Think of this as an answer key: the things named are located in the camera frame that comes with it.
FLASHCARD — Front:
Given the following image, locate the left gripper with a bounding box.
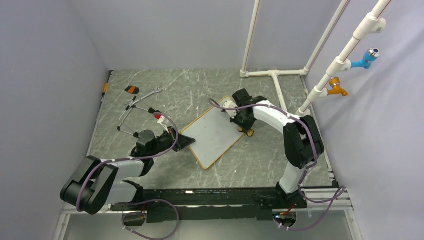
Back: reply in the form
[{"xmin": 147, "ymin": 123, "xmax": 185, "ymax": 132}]
[{"xmin": 149, "ymin": 126, "xmax": 196, "ymax": 157}]

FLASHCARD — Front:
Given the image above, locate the yellow whiteboard eraser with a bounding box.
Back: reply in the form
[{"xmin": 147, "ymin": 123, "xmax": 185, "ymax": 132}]
[{"xmin": 237, "ymin": 126, "xmax": 255, "ymax": 137}]

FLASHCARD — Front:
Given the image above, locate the yellow framed whiteboard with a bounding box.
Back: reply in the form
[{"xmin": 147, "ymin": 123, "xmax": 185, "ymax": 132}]
[{"xmin": 180, "ymin": 106, "xmax": 245, "ymax": 170}]

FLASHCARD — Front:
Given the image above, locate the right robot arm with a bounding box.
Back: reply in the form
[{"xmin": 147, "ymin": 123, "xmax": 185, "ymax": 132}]
[{"xmin": 228, "ymin": 88, "xmax": 325, "ymax": 208}]

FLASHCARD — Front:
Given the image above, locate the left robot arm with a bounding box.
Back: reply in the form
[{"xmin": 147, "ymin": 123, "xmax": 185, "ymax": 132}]
[{"xmin": 59, "ymin": 126, "xmax": 196, "ymax": 215}]

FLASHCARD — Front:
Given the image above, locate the silver wrench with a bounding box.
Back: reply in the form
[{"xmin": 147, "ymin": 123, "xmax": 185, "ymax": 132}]
[{"xmin": 128, "ymin": 86, "xmax": 164, "ymax": 106}]

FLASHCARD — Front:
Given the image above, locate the orange black small object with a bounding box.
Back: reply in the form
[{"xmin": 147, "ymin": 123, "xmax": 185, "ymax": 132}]
[{"xmin": 124, "ymin": 85, "xmax": 140, "ymax": 95}]

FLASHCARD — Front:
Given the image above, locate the orange faucet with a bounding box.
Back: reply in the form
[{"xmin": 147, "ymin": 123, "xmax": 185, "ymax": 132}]
[{"xmin": 327, "ymin": 77, "xmax": 348, "ymax": 97}]

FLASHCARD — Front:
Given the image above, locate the blue faucet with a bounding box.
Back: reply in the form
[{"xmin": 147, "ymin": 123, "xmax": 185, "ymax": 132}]
[{"xmin": 351, "ymin": 48, "xmax": 381, "ymax": 70}]

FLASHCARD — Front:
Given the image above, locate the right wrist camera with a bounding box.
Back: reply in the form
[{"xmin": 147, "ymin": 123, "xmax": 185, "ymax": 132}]
[{"xmin": 221, "ymin": 100, "xmax": 238, "ymax": 119}]

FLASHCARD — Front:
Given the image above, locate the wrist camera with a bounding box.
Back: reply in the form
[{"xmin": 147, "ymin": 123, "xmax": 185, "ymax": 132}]
[
  {"xmin": 221, "ymin": 100, "xmax": 238, "ymax": 119},
  {"xmin": 153, "ymin": 112, "xmax": 170, "ymax": 133}
]

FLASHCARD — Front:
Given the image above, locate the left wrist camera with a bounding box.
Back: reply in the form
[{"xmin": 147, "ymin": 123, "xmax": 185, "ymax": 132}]
[{"xmin": 153, "ymin": 112, "xmax": 170, "ymax": 133}]

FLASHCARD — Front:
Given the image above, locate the wire whiteboard stand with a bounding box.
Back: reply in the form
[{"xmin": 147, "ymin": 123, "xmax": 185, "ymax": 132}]
[{"xmin": 116, "ymin": 96, "xmax": 160, "ymax": 139}]

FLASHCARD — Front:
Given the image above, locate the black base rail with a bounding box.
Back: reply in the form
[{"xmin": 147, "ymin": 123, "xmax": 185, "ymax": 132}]
[{"xmin": 110, "ymin": 187, "xmax": 307, "ymax": 223}]

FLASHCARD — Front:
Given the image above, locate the yellow black tool at wall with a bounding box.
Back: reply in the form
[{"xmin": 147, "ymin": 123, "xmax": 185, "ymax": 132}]
[{"xmin": 102, "ymin": 83, "xmax": 109, "ymax": 97}]

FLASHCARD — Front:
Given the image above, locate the aluminium frame rail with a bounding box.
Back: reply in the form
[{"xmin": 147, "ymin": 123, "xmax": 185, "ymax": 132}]
[{"xmin": 52, "ymin": 188, "xmax": 364, "ymax": 240}]

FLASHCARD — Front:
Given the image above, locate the white PVC pipe frame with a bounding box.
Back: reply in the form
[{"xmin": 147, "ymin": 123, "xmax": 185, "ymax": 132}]
[{"xmin": 239, "ymin": 0, "xmax": 391, "ymax": 117}]

